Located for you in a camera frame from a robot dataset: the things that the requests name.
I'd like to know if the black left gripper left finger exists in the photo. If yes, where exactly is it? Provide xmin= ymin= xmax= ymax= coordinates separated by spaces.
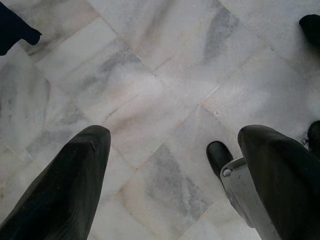
xmin=0 ymin=125 xmax=112 ymax=240

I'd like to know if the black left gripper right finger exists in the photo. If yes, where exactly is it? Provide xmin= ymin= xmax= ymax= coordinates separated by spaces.
xmin=237 ymin=124 xmax=320 ymax=240

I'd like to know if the black garment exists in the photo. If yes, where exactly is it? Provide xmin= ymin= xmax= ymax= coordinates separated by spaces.
xmin=298 ymin=13 xmax=320 ymax=152

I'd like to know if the robot left leg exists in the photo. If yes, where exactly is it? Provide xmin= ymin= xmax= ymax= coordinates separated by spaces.
xmin=206 ymin=141 xmax=283 ymax=240

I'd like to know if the navy garment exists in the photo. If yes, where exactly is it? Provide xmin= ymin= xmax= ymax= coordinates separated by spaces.
xmin=0 ymin=2 xmax=43 ymax=56

